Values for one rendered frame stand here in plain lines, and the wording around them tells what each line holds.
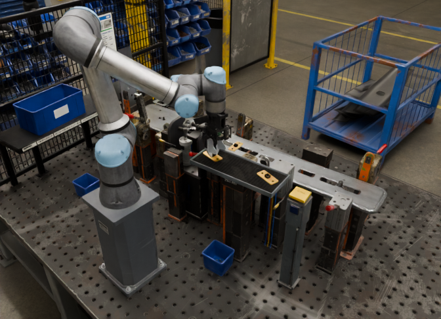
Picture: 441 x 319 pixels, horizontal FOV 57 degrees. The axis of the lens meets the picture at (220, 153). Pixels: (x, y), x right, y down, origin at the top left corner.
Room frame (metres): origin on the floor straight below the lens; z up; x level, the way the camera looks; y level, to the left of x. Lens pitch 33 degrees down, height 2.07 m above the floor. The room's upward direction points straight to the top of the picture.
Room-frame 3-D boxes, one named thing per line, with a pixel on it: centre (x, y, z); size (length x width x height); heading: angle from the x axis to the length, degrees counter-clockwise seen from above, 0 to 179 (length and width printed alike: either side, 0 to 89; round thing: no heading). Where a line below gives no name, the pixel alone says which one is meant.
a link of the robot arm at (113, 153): (1.19, 0.37, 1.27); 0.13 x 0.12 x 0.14; 4
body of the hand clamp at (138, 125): (1.82, 0.40, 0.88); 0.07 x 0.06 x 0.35; 145
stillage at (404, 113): (3.55, -1.48, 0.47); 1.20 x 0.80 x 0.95; 136
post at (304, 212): (1.12, -0.28, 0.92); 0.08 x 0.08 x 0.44; 55
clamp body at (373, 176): (1.49, -0.66, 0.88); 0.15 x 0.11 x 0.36; 145
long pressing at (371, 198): (1.67, -0.10, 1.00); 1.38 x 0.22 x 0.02; 55
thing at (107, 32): (2.35, 0.70, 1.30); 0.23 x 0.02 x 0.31; 145
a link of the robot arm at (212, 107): (1.34, 0.02, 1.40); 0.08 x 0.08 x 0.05
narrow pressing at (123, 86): (2.11, 0.51, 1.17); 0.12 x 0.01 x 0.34; 145
